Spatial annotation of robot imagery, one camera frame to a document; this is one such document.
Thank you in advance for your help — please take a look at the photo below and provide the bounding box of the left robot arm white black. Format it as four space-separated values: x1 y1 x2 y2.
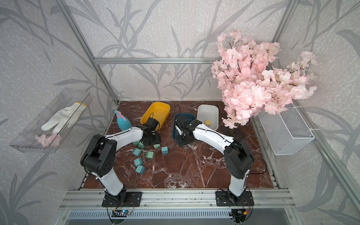
80 118 160 198

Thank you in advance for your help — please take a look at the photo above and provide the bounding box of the white wire mesh basket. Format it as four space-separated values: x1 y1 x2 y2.
259 103 315 156

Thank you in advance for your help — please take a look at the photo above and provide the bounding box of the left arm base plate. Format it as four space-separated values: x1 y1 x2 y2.
101 191 143 208

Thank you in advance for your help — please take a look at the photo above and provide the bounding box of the right circuit board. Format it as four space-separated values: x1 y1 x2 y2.
229 209 250 217

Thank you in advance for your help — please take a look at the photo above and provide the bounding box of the white work glove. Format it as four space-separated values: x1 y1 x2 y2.
41 102 87 134

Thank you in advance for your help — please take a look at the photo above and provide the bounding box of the teal plug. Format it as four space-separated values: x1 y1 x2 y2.
161 146 169 155
134 157 143 167
136 165 146 174
132 148 142 156

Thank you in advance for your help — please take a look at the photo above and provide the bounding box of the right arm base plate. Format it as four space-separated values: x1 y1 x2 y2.
215 189 254 207

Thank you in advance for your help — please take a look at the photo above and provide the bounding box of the clear acrylic wall shelf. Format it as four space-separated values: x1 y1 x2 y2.
9 88 92 153

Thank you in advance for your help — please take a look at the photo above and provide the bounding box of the teal spray bottle pink trigger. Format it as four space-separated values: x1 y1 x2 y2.
114 110 132 131

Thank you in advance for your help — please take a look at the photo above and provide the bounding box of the dark teal storage box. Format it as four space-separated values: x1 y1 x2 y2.
172 113 196 146

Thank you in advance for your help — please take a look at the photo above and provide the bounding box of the small pink flower sprig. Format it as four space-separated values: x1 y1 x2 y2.
35 133 62 148

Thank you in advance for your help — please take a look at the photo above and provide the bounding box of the left circuit board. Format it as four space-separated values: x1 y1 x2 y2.
112 209 133 218

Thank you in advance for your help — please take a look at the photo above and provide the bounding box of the yellow plastic storage box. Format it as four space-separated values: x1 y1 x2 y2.
140 102 171 131

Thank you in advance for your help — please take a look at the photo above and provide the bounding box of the teal plug bottom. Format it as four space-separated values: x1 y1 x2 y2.
136 165 146 174

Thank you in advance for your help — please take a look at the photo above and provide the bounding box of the aluminium front rail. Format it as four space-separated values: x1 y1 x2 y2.
59 188 296 210

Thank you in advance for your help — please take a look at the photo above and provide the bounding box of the white plastic storage box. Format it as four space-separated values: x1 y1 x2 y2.
196 105 219 130

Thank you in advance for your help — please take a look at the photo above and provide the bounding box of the circuit board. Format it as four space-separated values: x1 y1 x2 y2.
229 209 250 217
112 209 133 218

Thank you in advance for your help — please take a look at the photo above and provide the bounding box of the pink cherry blossom tree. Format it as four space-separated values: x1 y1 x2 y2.
211 30 317 129

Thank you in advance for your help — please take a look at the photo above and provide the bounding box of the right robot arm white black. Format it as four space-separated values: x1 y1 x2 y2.
174 115 262 200

